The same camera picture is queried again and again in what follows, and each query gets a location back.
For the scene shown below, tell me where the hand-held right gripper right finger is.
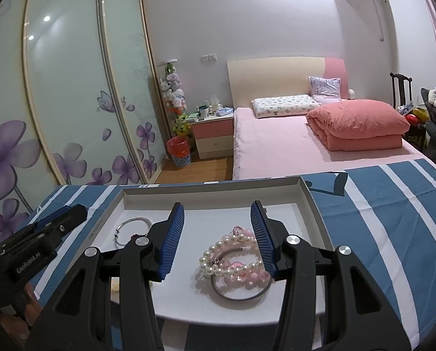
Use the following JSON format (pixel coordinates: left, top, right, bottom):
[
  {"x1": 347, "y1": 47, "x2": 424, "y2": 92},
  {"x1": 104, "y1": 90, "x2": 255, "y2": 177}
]
[{"x1": 250, "y1": 200, "x2": 412, "y2": 351}]

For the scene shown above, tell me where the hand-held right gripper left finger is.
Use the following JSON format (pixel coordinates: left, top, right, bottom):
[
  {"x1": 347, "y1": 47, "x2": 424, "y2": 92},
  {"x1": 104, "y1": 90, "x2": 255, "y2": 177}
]
[{"x1": 24, "y1": 202, "x2": 186, "y2": 351}]

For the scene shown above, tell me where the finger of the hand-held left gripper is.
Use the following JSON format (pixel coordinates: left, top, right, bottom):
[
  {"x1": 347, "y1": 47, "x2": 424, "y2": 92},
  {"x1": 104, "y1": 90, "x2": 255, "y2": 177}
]
[
  {"x1": 30, "y1": 207, "x2": 74, "y2": 235},
  {"x1": 50, "y1": 204, "x2": 89, "y2": 235}
]

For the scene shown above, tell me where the grey cardboard box tray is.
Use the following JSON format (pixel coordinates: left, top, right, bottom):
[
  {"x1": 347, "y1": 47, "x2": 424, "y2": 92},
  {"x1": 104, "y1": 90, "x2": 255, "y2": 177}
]
[{"x1": 33, "y1": 175, "x2": 337, "y2": 328}]

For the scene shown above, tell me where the white pearl bracelet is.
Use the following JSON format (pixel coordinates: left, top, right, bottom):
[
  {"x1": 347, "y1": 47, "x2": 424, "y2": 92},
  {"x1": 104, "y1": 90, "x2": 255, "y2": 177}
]
[{"x1": 193, "y1": 227, "x2": 273, "y2": 282}]

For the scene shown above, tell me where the thin silver bangle with pearl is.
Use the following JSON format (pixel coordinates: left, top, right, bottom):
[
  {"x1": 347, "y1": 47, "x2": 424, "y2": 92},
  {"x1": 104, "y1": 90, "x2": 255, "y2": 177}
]
[{"x1": 115, "y1": 217, "x2": 153, "y2": 248}]

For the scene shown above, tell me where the wide silver cuff bracelet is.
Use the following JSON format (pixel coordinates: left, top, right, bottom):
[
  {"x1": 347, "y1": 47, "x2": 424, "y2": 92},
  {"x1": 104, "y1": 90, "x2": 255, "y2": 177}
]
[{"x1": 210, "y1": 247, "x2": 273, "y2": 302}]

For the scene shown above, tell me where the red blue waste bin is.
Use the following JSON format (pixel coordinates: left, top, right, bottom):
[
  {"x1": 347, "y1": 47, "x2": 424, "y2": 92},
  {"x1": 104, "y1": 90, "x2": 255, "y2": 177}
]
[{"x1": 167, "y1": 136, "x2": 192, "y2": 166}]

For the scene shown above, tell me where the bed with pink sheet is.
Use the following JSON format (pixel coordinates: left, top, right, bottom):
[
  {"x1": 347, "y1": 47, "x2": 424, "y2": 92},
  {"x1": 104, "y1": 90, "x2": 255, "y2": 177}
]
[{"x1": 233, "y1": 107, "x2": 432, "y2": 180}]

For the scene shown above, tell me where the pink white nightstand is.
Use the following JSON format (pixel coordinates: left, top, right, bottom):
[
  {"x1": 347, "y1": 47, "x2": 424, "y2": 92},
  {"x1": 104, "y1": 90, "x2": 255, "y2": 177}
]
[{"x1": 191, "y1": 111, "x2": 235, "y2": 159}]

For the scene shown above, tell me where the wardrobe with purple flower doors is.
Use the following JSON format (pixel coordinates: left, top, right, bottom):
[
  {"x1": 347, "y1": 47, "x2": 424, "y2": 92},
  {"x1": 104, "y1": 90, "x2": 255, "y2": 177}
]
[{"x1": 0, "y1": 0, "x2": 175, "y2": 235}]

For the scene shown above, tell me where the white printed pillow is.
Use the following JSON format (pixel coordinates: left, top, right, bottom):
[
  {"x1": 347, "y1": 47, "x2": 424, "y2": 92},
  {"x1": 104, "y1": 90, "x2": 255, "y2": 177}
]
[{"x1": 251, "y1": 94, "x2": 321, "y2": 118}]

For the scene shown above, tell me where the folded pink quilt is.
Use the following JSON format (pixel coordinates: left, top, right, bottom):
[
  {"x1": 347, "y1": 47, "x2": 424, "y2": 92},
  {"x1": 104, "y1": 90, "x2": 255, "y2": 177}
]
[{"x1": 306, "y1": 99, "x2": 411, "y2": 151}]

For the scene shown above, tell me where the plush toy tower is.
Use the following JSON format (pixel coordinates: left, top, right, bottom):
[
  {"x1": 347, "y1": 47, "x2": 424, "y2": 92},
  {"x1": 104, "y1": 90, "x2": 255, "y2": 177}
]
[{"x1": 159, "y1": 59, "x2": 189, "y2": 137}]

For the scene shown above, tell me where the cream pink headboard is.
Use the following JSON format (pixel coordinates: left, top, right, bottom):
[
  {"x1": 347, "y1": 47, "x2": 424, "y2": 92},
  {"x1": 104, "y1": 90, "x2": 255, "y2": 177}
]
[{"x1": 227, "y1": 56, "x2": 350, "y2": 108}]

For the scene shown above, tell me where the purple printed pillow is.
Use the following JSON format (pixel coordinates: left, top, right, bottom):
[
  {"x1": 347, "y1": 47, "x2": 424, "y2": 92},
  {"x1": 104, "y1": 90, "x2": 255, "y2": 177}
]
[{"x1": 307, "y1": 77, "x2": 342, "y2": 104}]

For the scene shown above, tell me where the dark wooden chair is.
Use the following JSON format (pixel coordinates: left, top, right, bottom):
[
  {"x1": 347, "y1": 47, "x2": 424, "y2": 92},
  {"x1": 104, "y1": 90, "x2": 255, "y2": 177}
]
[{"x1": 389, "y1": 72, "x2": 427, "y2": 147}]

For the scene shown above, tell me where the pink bead bracelet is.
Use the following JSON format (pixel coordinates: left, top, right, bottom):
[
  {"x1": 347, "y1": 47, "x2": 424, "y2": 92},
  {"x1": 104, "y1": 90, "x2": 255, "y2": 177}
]
[{"x1": 214, "y1": 226, "x2": 271, "y2": 286}]

